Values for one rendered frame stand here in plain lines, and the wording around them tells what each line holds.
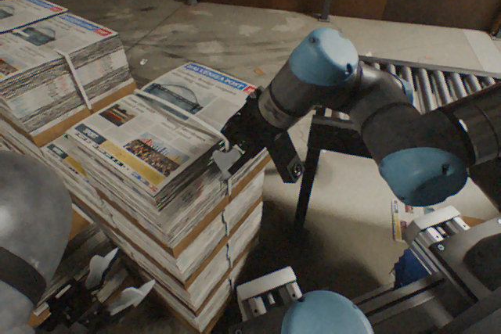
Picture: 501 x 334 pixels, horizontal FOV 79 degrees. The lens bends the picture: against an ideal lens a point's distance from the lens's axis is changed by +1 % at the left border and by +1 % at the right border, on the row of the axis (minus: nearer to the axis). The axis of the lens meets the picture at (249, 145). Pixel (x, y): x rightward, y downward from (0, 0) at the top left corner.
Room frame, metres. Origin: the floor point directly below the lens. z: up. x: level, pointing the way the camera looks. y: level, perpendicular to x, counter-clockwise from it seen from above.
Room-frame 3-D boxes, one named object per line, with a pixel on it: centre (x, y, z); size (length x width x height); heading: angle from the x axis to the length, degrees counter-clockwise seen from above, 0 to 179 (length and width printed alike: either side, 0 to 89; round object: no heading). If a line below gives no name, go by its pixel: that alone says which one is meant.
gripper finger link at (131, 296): (0.22, 0.22, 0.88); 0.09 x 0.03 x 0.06; 118
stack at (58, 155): (0.81, 0.53, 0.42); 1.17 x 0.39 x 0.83; 54
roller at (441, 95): (0.95, -0.75, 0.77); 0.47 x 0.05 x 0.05; 164
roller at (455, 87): (0.93, -0.81, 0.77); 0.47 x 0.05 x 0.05; 164
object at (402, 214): (0.89, -0.98, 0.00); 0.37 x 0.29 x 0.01; 74
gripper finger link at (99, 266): (0.27, 0.30, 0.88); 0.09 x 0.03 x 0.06; 171
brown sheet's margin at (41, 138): (0.89, 0.64, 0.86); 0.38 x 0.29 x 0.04; 144
